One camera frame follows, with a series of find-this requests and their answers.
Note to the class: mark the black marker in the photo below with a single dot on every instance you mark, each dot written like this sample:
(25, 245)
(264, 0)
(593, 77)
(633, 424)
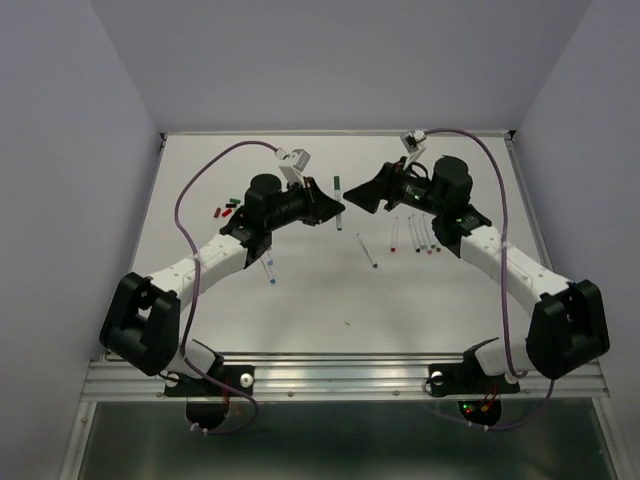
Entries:
(414, 234)

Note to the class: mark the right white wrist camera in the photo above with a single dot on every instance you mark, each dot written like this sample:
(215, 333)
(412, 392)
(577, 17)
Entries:
(413, 143)

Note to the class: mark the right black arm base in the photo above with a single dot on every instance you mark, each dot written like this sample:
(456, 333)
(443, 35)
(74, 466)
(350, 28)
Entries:
(481, 405)

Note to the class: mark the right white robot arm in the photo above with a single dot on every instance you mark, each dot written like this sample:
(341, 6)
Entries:
(567, 319)

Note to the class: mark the aluminium front rail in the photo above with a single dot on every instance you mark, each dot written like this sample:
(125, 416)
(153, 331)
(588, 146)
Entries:
(280, 378)

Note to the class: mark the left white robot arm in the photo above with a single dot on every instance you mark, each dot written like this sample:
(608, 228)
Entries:
(143, 324)

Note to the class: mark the purple marker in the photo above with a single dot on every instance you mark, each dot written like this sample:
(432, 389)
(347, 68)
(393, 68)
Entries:
(366, 251)

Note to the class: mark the teal green marker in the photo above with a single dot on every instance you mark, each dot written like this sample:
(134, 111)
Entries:
(338, 198)

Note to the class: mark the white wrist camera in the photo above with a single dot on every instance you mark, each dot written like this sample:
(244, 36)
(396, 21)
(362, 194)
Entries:
(292, 165)
(413, 143)

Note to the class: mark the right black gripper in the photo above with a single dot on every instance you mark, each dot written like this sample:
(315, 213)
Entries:
(387, 185)

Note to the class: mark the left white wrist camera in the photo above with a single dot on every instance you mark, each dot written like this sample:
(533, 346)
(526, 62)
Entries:
(292, 165)

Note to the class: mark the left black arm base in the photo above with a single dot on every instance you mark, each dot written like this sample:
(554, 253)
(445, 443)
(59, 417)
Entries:
(224, 407)

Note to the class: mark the red marker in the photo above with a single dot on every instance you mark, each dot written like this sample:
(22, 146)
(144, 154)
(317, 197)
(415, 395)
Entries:
(395, 235)

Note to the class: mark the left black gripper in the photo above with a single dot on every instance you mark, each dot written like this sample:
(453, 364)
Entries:
(310, 201)

